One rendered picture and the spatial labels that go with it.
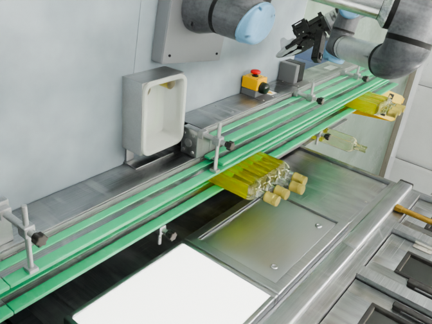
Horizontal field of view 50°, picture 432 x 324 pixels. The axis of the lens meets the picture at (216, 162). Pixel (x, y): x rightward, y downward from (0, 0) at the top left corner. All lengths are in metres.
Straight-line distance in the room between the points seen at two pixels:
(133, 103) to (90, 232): 0.38
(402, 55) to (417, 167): 6.55
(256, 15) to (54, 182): 0.68
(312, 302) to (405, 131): 6.44
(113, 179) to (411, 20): 0.88
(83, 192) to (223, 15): 0.60
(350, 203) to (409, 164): 5.97
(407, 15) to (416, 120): 6.33
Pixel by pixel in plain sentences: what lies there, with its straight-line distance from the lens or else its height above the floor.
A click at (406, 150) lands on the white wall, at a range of 7.73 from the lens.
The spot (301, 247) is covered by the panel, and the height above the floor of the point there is 1.26.
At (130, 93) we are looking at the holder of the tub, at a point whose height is 0.78.
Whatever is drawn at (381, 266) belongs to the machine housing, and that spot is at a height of 1.47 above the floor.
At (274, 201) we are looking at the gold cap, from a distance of 1.42.
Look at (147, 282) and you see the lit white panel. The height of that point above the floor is 1.04.
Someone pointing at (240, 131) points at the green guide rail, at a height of 0.95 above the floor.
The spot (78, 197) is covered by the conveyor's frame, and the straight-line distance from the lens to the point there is 1.28.
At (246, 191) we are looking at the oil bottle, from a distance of 1.45.
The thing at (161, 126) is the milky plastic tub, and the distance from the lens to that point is 1.48.
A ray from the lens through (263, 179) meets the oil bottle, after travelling 1.49.
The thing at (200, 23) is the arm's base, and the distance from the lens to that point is 1.35.
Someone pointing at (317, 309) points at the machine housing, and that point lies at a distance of 1.33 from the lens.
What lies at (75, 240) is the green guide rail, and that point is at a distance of 1.17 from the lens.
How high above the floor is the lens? 1.69
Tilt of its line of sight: 31 degrees down
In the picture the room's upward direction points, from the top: 115 degrees clockwise
